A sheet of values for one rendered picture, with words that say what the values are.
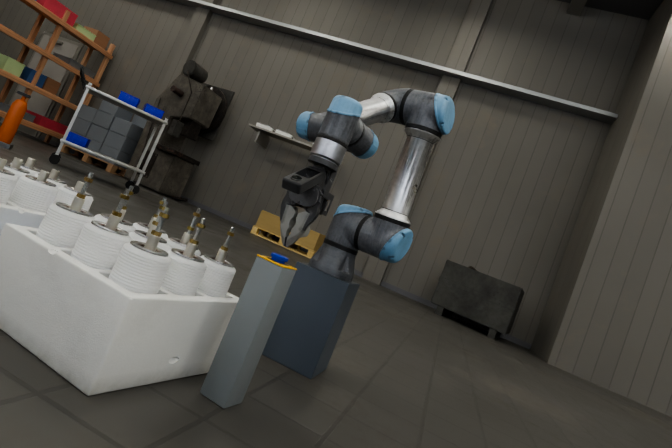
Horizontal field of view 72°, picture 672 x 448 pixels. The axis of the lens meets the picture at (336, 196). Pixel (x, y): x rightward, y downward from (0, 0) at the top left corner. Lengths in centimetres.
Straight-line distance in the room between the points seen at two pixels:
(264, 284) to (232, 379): 20
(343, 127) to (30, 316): 72
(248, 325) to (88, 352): 30
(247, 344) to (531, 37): 796
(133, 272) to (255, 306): 25
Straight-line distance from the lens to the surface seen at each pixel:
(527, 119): 803
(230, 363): 105
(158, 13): 1077
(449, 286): 650
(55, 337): 102
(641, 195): 675
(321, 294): 143
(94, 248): 103
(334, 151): 103
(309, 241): 697
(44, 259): 107
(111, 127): 900
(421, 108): 144
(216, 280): 113
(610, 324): 652
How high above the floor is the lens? 41
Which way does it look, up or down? 5 degrees up
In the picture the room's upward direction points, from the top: 22 degrees clockwise
